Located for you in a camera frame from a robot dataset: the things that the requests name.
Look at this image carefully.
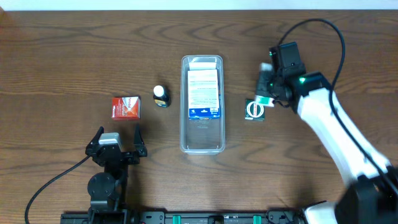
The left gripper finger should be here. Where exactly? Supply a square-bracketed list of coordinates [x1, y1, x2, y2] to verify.
[133, 124, 145, 150]
[90, 126, 104, 146]

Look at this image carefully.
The white green medicine box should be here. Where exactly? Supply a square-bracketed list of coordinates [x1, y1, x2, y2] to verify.
[254, 62, 274, 107]

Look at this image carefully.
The red medicine box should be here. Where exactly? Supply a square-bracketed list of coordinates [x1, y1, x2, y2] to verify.
[112, 96, 141, 121]

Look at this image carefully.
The green round-logo box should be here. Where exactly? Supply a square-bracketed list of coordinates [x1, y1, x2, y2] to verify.
[244, 99, 265, 121]

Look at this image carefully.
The dark bottle white cap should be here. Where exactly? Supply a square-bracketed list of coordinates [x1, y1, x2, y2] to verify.
[153, 85, 171, 108]

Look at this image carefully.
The blue tall box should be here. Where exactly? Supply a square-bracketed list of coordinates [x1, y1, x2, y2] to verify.
[187, 69, 220, 119]

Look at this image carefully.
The clear plastic container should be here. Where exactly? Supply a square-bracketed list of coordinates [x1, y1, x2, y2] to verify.
[180, 55, 226, 155]

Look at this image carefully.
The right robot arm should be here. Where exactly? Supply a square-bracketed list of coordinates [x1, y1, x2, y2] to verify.
[255, 70, 397, 223]

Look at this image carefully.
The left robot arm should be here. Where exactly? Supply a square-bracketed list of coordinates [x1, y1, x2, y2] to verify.
[85, 125, 147, 224]

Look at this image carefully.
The right black cable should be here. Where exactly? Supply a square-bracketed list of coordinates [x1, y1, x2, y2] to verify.
[278, 17, 398, 194]

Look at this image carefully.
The black cable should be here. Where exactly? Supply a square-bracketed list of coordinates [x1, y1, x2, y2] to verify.
[24, 154, 91, 224]
[278, 17, 398, 194]

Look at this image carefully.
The black mounting rail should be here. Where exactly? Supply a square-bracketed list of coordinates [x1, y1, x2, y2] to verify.
[60, 210, 306, 224]

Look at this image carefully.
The left black cable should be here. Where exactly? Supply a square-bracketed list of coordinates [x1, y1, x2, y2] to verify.
[24, 154, 91, 224]

